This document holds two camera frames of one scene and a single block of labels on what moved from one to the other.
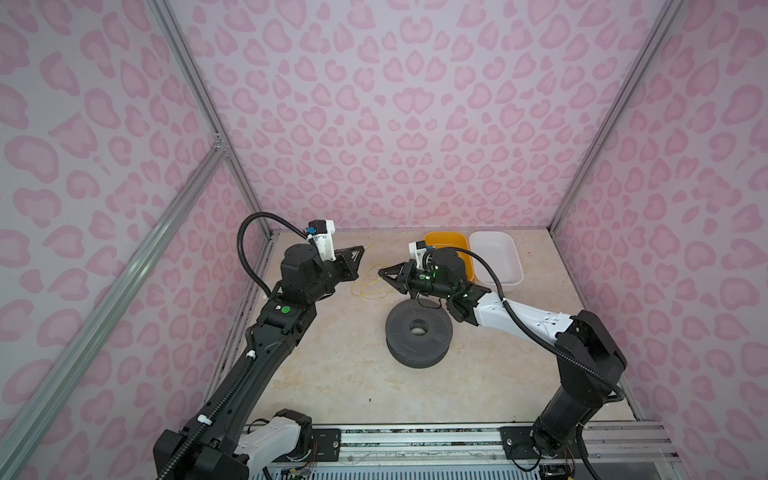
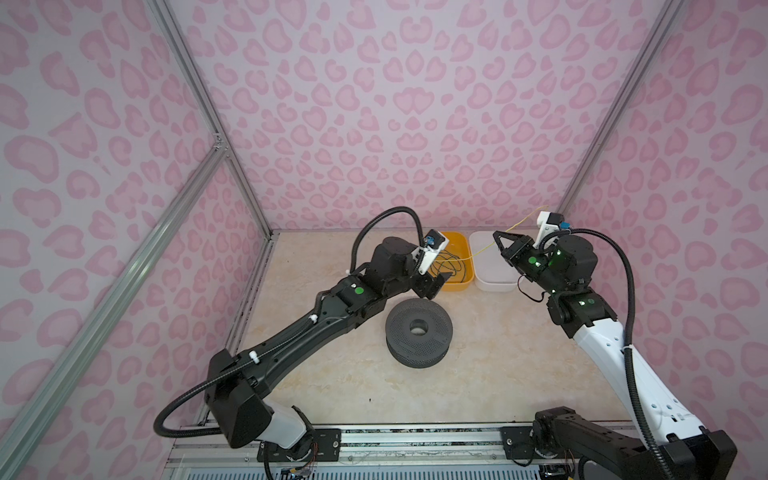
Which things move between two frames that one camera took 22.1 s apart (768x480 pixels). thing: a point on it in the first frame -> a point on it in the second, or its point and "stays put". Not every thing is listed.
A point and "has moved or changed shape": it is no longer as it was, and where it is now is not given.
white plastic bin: x=501 y=248 stays put
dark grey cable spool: x=418 y=351 stays put
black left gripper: x=348 y=266 -> x=432 y=285
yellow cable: x=372 y=288 has moved or changed shape
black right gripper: x=405 y=282 -> x=517 y=250
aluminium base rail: x=612 y=442 stays put
